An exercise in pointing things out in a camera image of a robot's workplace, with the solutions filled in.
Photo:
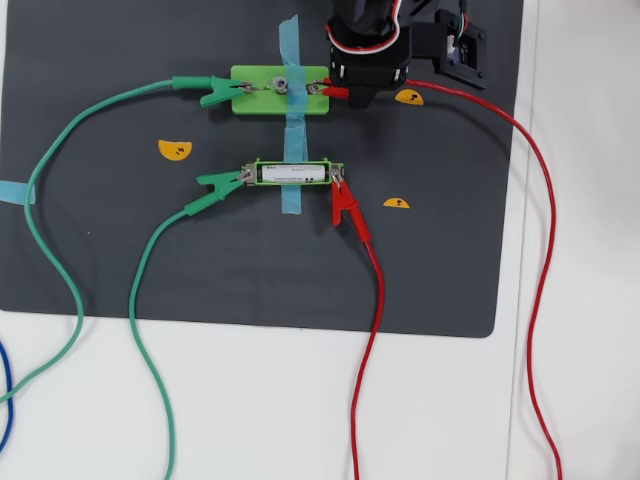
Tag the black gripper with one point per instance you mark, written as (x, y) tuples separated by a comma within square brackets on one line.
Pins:
[(369, 80)]

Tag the red alligator clip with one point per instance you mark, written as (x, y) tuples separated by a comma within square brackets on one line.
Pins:
[(336, 92), (345, 202)]

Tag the white AA battery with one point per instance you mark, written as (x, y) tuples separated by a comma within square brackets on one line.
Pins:
[(295, 174)]

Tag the green bulb holder board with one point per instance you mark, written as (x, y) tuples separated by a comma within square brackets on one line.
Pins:
[(320, 105)]

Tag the green battery holder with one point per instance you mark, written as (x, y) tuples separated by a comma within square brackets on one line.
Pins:
[(258, 176)]

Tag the green alligator clip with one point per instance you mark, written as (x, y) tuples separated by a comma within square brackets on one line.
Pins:
[(220, 187), (215, 90)]

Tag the yellow half-round lightning sticker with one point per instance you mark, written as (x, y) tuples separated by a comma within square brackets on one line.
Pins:
[(402, 98), (172, 152)]

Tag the small clear light bulb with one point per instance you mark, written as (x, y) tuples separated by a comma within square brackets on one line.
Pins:
[(281, 84)]

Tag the yellow half-round sticker marked B1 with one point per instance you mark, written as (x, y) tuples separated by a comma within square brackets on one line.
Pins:
[(392, 204)]

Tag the dark grey work mat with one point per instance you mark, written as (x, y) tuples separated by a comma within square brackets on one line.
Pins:
[(250, 275)]

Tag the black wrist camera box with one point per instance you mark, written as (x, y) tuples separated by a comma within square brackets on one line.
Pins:
[(465, 55)]

